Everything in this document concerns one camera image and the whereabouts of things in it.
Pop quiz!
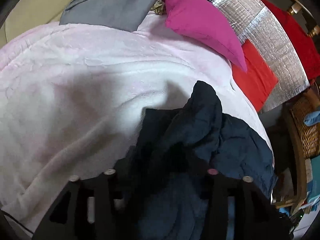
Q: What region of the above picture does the red pillow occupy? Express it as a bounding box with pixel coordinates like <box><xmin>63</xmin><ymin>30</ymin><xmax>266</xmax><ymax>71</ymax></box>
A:
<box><xmin>232</xmin><ymin>39</ymin><xmax>278</xmax><ymax>112</ymax></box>

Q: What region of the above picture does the white pink fleece blanket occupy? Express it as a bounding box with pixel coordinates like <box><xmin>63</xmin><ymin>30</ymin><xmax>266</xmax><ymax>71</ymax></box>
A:
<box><xmin>1</xmin><ymin>14</ymin><xmax>267</xmax><ymax>231</ymax></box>

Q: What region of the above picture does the red fleece blanket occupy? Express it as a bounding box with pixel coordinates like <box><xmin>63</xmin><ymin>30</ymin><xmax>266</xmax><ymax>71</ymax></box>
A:
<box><xmin>261</xmin><ymin>0</ymin><xmax>319</xmax><ymax>80</ymax></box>

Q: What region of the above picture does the cream leather sofa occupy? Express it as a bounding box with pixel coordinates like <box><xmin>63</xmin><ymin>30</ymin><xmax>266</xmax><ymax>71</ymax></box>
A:
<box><xmin>1</xmin><ymin>0</ymin><xmax>71</xmax><ymax>47</ymax></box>

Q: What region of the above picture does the blue cloth in basket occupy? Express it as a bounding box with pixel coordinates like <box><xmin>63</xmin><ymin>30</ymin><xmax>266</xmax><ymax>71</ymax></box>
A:
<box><xmin>304</xmin><ymin>110</ymin><xmax>320</xmax><ymax>127</ymax></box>

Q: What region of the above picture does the grey garment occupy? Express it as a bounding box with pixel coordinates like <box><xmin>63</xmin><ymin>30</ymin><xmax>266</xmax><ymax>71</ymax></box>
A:
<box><xmin>60</xmin><ymin>0</ymin><xmax>157</xmax><ymax>32</ymax></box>

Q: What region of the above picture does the wicker basket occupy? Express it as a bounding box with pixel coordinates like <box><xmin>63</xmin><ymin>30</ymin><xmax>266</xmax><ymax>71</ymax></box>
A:
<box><xmin>290</xmin><ymin>96</ymin><xmax>319</xmax><ymax>159</ymax></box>

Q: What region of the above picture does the navy blue puffer jacket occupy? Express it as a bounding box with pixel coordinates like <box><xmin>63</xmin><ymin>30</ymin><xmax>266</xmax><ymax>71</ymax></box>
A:
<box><xmin>125</xmin><ymin>81</ymin><xmax>276</xmax><ymax>239</ymax></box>

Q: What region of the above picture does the magenta pillow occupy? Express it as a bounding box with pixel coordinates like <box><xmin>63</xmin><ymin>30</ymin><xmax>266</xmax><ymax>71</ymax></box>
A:
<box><xmin>164</xmin><ymin>0</ymin><xmax>247</xmax><ymax>72</ymax></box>

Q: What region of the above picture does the silver foil insulation panel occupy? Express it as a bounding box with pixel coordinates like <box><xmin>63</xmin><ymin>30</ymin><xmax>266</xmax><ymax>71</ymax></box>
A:
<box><xmin>208</xmin><ymin>0</ymin><xmax>310</xmax><ymax>113</ymax></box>

